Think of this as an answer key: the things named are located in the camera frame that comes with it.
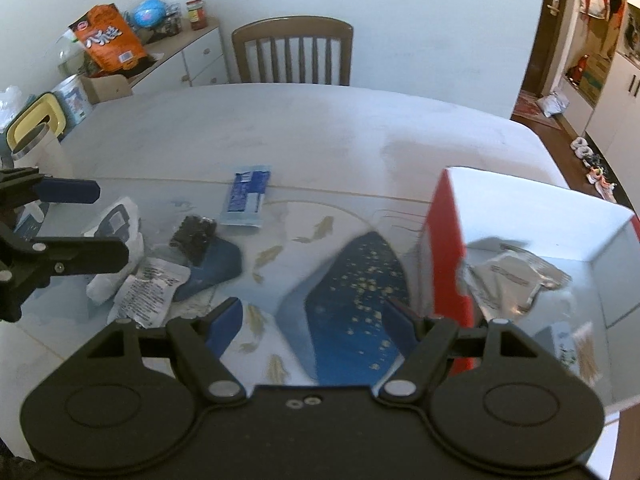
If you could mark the white plastic bag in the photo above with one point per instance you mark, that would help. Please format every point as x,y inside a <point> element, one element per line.
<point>552,105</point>

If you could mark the clear plastic jar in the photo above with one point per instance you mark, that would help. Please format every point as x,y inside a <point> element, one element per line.
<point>70,57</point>

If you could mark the clear packet of dark bits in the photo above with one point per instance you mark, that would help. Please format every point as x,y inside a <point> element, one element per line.
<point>195,235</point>

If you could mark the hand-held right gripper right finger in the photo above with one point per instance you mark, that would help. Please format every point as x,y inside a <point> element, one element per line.
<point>397,325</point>

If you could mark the yellow rimmed container lid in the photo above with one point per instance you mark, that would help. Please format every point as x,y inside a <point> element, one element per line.
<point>30,115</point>

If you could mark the wooden chair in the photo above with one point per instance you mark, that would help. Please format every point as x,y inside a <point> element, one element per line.
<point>292,30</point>

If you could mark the dark glass jar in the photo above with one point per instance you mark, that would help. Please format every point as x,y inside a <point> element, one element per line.
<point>173,24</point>

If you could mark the row of shoes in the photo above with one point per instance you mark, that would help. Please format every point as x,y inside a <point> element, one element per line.
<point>592,165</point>

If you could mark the brown wooden door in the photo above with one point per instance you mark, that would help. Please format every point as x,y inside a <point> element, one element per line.
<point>542,35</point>

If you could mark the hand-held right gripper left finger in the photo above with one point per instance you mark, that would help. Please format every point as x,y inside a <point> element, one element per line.
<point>225,327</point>

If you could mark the tall white cabinet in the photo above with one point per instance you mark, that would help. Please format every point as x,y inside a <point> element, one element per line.
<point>620,125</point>

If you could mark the white sideboard cabinet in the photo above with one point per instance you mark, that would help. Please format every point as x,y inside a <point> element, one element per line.
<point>202,57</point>

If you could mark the white printed sachet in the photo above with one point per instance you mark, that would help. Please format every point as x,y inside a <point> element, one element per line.
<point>147,290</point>

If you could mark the glass jar with red lid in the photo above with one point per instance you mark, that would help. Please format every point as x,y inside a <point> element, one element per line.
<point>196,15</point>

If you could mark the orange snack bag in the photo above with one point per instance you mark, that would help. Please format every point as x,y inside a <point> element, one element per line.
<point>107,40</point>

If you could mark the blue globe ball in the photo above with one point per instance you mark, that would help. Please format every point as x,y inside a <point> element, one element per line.
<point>149,11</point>

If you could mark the blue plastic packet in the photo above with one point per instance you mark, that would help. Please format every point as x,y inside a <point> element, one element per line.
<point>245,197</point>

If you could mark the white printed mug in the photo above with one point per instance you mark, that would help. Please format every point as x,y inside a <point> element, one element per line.
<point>75,100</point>

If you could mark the red and white cardboard box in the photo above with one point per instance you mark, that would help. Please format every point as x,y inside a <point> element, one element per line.
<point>445,240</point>

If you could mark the white kettle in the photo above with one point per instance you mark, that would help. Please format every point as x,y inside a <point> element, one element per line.
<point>42,155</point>

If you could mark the clear plastic bag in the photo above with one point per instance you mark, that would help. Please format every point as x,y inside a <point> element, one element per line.
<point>9,105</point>

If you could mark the white bag with dark print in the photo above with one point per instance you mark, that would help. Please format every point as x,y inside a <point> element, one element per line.
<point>120,220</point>

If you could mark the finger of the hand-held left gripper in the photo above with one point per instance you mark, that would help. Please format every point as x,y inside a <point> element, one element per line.
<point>75,252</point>
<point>70,191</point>

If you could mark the small brown cardboard box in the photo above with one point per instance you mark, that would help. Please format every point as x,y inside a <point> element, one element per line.
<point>107,87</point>

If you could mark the silver wrapper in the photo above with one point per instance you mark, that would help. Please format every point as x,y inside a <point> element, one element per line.
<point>510,280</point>

